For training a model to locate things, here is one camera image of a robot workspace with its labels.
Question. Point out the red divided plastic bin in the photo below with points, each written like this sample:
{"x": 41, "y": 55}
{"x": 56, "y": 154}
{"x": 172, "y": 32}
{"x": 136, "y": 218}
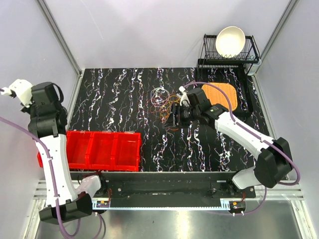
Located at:
{"x": 97, "y": 150}

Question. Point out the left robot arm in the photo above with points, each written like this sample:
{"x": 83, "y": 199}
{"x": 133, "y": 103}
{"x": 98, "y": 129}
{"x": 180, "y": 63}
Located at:
{"x": 48, "y": 120}

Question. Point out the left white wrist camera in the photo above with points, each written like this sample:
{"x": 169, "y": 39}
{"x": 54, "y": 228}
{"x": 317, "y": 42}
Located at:
{"x": 20, "y": 89}

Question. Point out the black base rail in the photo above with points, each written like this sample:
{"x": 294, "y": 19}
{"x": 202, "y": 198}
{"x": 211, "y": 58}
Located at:
{"x": 166, "y": 183}

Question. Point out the white bowl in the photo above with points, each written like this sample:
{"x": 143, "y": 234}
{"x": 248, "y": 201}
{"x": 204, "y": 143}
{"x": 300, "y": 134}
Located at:
{"x": 230, "y": 41}

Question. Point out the black square tray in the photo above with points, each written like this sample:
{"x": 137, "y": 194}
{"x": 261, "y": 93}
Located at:
{"x": 232, "y": 88}

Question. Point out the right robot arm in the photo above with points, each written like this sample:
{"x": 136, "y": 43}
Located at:
{"x": 273, "y": 155}

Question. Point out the black wire dish rack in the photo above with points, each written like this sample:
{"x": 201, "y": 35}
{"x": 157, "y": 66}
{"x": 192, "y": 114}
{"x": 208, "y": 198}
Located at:
{"x": 210, "y": 57}

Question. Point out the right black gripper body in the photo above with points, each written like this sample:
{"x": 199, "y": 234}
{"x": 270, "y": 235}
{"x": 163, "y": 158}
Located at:
{"x": 187, "y": 114}

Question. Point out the white cup on rack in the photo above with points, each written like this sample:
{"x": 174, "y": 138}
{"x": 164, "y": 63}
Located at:
{"x": 251, "y": 69}

